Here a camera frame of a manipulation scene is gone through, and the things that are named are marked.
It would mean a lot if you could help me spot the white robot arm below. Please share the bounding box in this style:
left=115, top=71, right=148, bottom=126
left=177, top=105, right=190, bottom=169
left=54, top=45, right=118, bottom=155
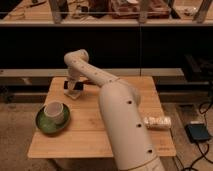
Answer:
left=64, top=49, right=165, bottom=171

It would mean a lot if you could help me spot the white cup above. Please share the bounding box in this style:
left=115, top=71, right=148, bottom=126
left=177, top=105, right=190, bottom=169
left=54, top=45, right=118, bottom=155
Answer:
left=44, top=101, right=64, bottom=124

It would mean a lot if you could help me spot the dark blue foot pedal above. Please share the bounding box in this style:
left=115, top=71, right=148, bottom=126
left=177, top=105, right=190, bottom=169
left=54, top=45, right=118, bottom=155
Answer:
left=185, top=124, right=211, bottom=143

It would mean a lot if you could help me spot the clear plastic wrapped roll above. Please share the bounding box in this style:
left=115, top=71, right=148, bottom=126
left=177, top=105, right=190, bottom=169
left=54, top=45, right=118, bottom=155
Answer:
left=143, top=116, right=172, bottom=130

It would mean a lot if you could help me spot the black cable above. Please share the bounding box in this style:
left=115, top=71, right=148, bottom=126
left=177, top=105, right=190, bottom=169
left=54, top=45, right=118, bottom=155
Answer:
left=173, top=99, right=213, bottom=171

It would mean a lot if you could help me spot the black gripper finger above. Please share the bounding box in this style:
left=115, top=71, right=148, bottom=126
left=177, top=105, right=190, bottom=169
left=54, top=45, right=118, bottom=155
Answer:
left=74, top=82, right=84, bottom=90
left=64, top=81, right=68, bottom=89

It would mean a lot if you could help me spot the wooden table board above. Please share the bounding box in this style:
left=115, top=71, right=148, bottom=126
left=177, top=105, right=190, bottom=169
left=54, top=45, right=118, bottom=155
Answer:
left=28, top=76, right=176, bottom=158

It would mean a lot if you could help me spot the red object behind arm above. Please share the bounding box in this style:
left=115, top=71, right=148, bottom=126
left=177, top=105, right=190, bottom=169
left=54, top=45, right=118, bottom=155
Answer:
left=82, top=79, right=93, bottom=84

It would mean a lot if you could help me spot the green plate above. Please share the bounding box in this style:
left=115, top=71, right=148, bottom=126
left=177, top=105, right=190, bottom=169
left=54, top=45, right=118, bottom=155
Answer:
left=35, top=104, right=71, bottom=135

